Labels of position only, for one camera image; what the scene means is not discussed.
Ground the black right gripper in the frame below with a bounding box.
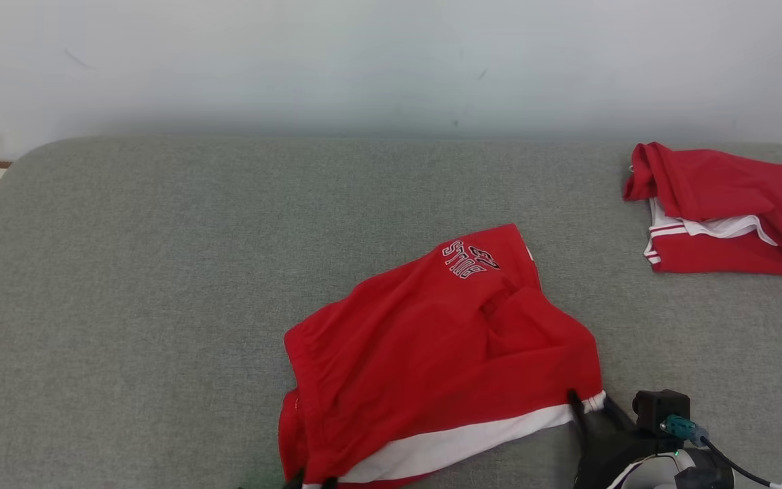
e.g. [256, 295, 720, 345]
[567, 388, 681, 489]

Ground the red basketball shorts white hem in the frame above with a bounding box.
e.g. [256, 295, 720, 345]
[277, 223, 608, 489]

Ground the red white basketball jersey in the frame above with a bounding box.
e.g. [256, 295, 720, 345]
[622, 141, 782, 280]

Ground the teal cable connector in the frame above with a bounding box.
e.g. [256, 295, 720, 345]
[660, 415, 710, 447]

